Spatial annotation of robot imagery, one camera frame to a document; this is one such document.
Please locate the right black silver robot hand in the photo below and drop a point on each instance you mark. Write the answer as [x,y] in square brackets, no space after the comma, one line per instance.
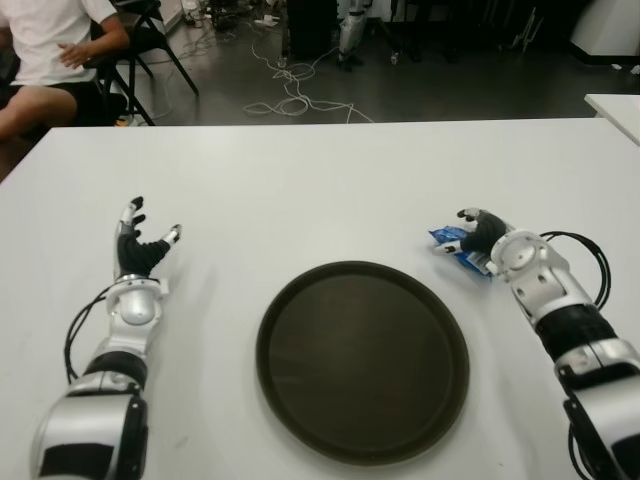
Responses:
[487,230]

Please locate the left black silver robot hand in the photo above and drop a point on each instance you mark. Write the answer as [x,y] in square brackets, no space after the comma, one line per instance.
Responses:
[132,257]

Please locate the blue Oreo snack packet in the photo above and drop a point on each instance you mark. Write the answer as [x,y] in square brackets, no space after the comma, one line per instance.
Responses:
[450,234]

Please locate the left silver black robot arm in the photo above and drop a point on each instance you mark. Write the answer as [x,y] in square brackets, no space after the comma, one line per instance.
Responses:
[135,305]

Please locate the right silver black robot arm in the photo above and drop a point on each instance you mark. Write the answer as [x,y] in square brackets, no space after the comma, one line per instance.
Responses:
[545,280]

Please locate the white side table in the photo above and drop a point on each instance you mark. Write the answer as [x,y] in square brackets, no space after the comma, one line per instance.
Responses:
[617,112]

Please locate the round dark brown tray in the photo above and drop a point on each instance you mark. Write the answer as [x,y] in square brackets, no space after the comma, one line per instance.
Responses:
[362,362]

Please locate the black stand with casters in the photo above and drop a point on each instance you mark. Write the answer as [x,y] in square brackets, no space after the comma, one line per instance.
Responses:
[394,57]

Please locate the black chair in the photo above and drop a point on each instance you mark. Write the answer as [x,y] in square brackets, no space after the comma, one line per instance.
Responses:
[150,37]

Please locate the seated person in white shirt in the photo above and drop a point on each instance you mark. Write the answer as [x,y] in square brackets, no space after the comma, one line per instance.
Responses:
[45,45]

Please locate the white machine housing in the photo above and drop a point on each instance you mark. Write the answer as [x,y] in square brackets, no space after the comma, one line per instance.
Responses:
[607,25]

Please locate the standing silver humanoid robot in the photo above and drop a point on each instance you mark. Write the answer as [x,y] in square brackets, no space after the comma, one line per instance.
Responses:
[350,32]

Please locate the black cabinet on casters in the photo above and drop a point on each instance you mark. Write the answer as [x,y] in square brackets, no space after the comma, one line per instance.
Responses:
[310,27]

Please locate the white power strip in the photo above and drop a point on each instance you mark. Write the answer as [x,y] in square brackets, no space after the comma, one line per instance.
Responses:
[267,21]

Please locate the folded silver metal frame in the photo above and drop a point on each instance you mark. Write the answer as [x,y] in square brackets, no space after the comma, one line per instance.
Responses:
[527,30]

